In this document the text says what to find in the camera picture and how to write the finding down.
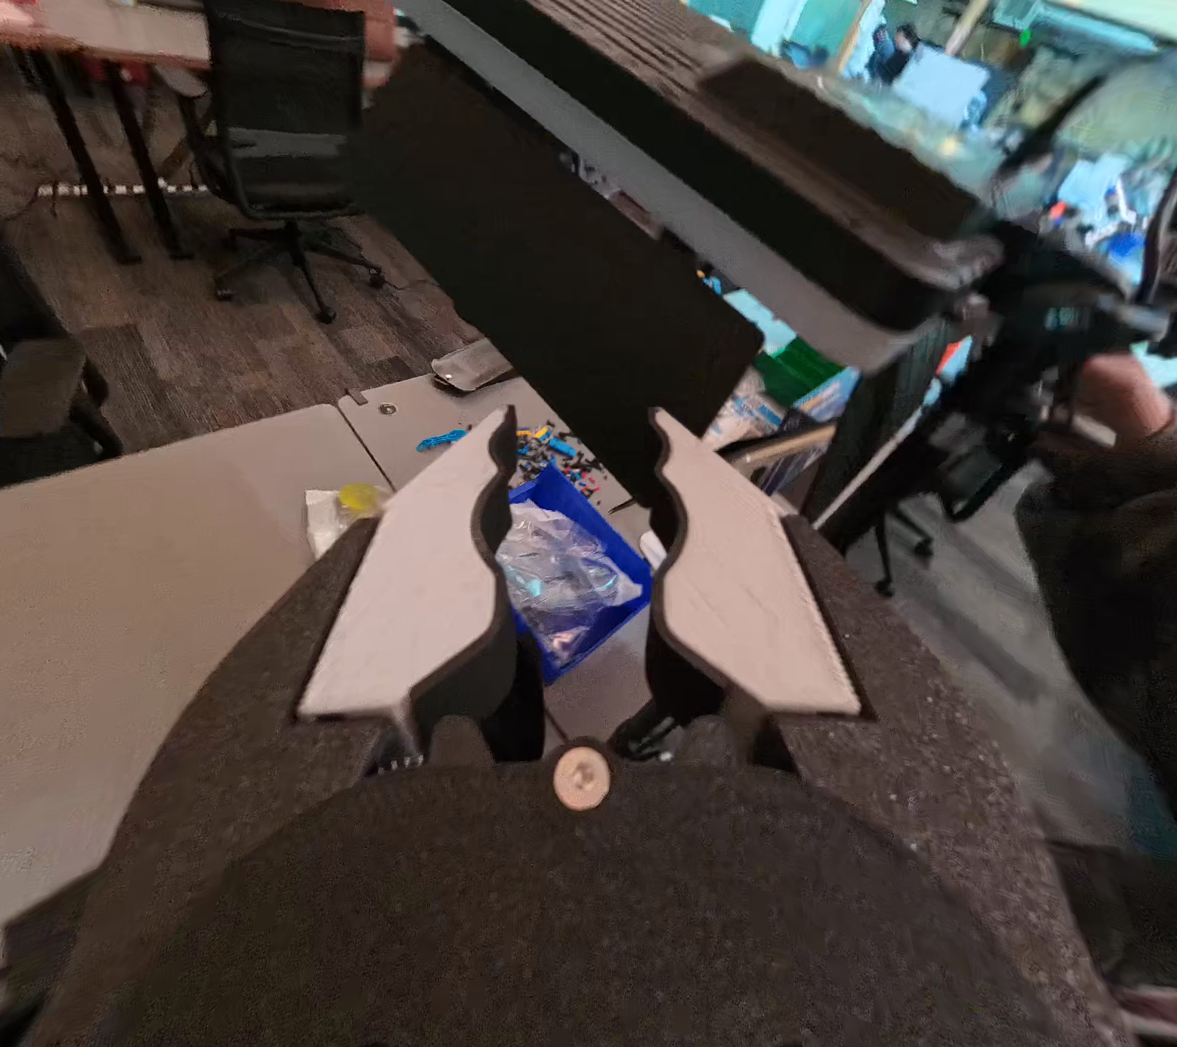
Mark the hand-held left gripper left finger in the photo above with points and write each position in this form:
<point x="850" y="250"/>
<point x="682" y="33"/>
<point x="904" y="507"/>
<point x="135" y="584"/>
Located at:
<point x="405" y="606"/>

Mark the grey flat pad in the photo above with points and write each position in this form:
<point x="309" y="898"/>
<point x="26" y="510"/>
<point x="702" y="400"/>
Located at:
<point x="471" y="368"/>

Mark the person's right hand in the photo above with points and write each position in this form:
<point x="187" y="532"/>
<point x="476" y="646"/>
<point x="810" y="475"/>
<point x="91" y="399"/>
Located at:
<point x="1127" y="404"/>

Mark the black mesh office chair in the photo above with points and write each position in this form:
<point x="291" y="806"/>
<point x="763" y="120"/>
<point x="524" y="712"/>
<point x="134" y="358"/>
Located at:
<point x="276" y="109"/>

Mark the wooden top black table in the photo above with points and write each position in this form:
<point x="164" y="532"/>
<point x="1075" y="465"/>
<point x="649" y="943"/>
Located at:
<point x="119" y="26"/>

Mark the bundle of clear plastic bags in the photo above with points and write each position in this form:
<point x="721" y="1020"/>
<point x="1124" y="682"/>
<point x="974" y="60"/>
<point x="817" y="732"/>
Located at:
<point x="561" y="569"/>

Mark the pile of toy building parts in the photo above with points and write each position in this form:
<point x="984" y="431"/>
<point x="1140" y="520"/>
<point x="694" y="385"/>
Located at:
<point x="552" y="449"/>

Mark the long white power strip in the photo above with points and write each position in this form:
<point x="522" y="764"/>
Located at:
<point x="119" y="189"/>

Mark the blue plastic bin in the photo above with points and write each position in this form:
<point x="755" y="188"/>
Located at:
<point x="626" y="551"/>

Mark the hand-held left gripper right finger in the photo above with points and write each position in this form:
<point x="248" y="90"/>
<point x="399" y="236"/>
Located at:
<point x="755" y="606"/>

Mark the black led light panel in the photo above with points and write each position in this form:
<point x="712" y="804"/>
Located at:
<point x="598" y="54"/>

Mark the clear plastic bag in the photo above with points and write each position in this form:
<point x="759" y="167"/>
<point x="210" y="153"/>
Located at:
<point x="322" y="522"/>

